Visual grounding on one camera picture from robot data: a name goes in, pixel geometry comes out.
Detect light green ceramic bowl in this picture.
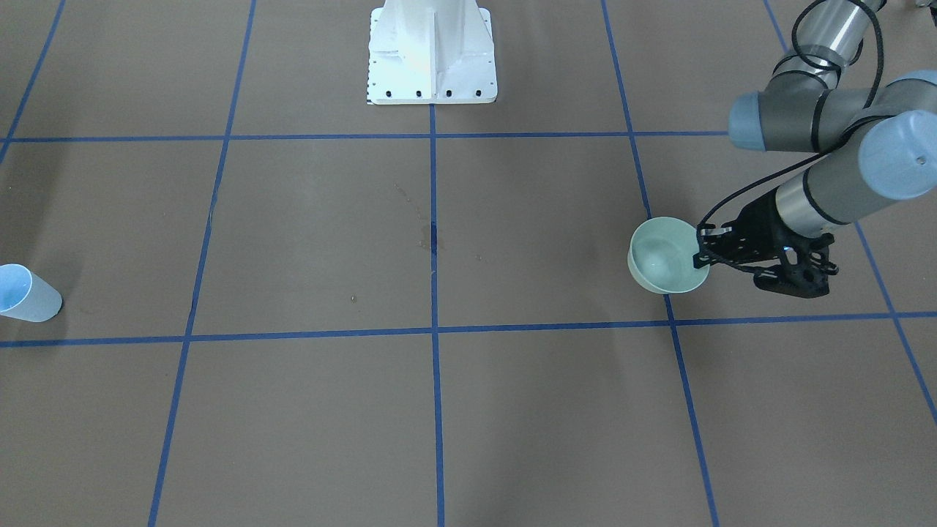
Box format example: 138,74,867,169
628,217,709,295

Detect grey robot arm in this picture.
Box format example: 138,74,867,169
693,1,936,298

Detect light blue paper cup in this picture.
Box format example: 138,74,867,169
1,263,63,323

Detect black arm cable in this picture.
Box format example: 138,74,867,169
695,0,890,231

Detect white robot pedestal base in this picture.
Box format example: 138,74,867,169
366,1,499,105

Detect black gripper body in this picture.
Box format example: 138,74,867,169
693,190,839,298

